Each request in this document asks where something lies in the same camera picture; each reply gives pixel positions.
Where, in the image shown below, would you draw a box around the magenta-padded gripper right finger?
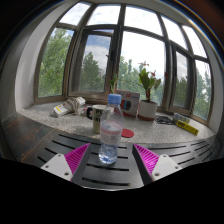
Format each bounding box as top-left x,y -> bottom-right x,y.
131,143 -> 184,186

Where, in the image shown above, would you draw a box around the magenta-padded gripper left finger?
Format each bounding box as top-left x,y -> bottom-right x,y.
40,143 -> 93,186

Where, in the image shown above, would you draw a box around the clear blue-capped water bottle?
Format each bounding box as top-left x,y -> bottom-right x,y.
98,93 -> 125,165

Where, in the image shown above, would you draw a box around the flat round red coaster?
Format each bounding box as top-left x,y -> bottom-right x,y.
121,128 -> 135,139

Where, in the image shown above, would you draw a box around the black grid trivet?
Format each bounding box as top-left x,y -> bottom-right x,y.
154,114 -> 176,126

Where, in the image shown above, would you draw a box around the cream mug with black print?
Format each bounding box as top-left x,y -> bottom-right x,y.
86,104 -> 108,134

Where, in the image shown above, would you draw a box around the red-flowered plant in white pot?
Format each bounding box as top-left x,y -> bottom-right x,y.
109,60 -> 163,122

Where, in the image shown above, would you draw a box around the yellow and black box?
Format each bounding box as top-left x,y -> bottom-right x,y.
175,119 -> 200,136

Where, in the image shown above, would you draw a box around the pale blue and yellow box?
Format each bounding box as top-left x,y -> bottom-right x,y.
172,112 -> 191,124

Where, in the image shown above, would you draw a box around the white and red carton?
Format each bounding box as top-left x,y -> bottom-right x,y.
115,89 -> 141,118

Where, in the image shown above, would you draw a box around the brown-framed bay window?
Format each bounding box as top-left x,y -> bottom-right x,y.
33,1 -> 214,126

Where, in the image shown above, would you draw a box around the coiled beige cord bundle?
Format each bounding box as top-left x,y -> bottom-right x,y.
64,97 -> 81,114

